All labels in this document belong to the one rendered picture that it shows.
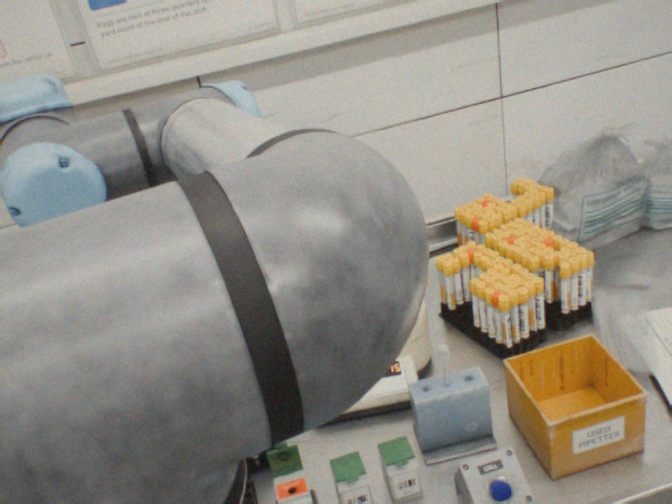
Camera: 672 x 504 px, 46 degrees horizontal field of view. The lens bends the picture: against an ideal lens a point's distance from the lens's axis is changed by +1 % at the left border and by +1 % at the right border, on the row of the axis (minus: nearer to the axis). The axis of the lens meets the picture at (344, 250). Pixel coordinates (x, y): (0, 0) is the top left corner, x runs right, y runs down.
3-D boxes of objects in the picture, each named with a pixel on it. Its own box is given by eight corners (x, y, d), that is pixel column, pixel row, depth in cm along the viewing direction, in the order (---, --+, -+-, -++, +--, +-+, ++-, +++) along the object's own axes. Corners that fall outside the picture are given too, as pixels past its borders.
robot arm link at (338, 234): (531, 111, 28) (227, 51, 72) (246, 206, 25) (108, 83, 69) (568, 381, 33) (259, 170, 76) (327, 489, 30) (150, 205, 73)
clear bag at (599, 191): (567, 268, 138) (566, 174, 129) (504, 231, 152) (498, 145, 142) (673, 215, 147) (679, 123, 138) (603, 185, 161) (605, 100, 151)
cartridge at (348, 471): (346, 522, 99) (337, 486, 96) (337, 495, 103) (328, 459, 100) (376, 512, 100) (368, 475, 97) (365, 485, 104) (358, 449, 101)
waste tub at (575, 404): (551, 483, 100) (548, 425, 94) (506, 413, 111) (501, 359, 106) (647, 452, 101) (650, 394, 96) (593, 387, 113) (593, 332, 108)
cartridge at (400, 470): (394, 506, 100) (387, 469, 97) (383, 479, 104) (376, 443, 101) (424, 496, 101) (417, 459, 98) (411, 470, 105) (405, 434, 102)
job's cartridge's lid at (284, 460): (265, 449, 96) (264, 447, 96) (273, 480, 97) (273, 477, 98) (296, 440, 96) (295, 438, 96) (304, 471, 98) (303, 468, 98)
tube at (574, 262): (569, 319, 125) (568, 263, 120) (567, 313, 127) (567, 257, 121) (580, 319, 125) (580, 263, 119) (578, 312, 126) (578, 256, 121)
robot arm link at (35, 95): (-28, 109, 66) (-29, 84, 73) (21, 222, 72) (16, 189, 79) (66, 84, 68) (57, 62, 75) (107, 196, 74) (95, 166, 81)
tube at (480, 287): (490, 335, 125) (485, 280, 120) (493, 341, 124) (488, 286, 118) (480, 337, 125) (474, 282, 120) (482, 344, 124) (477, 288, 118)
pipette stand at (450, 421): (426, 465, 105) (417, 410, 100) (413, 429, 111) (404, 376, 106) (497, 448, 106) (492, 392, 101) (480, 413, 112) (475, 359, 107)
